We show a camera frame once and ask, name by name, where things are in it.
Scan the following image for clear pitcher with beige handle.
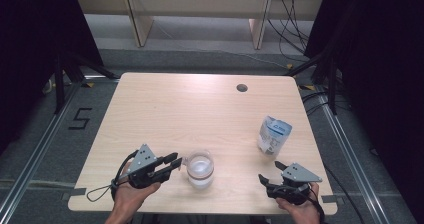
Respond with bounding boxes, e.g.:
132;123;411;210
180;149;215;180

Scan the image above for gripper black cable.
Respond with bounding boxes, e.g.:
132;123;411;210
111;149;139;198
276;183;326;224

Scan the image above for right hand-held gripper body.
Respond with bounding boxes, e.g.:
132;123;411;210
265;162;324;206

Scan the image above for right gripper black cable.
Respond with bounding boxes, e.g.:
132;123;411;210
276;183;326;224

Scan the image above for long black floor cable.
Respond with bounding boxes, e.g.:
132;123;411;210
323;163;368;224

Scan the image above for person's left hand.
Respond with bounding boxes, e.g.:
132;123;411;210
110;170;162;218

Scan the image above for white and blue pouch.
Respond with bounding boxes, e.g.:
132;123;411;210
256;114;294;158

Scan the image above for black floor cables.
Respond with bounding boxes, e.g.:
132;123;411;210
301;89;351;117

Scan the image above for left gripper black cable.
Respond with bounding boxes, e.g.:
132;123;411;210
111;149;139;198

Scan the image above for hanging black cables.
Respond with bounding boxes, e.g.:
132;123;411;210
266;0;311;56

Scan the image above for black curtain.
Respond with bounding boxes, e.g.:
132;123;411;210
304;0;424;224
0;0;104;155

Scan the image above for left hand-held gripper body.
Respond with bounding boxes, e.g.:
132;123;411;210
125;143;169;190

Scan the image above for light wooden shelf unit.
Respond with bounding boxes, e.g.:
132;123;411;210
72;0;326;50

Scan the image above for thin black cord loop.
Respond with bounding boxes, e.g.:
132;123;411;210
86;183;116;203

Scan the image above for clear glass jar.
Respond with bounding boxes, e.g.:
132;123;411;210
185;149;215;190

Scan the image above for black metal stand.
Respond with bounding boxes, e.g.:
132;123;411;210
284;48;338;116
53;48;121;115

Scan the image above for aluminium floor rail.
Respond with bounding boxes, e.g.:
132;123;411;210
314;85;383;224
0;82;83;223

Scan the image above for grey tape strip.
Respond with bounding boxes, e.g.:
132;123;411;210
60;187;87;202
321;194;344;205

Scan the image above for person's right hand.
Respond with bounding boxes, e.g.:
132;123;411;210
274;182;321;224

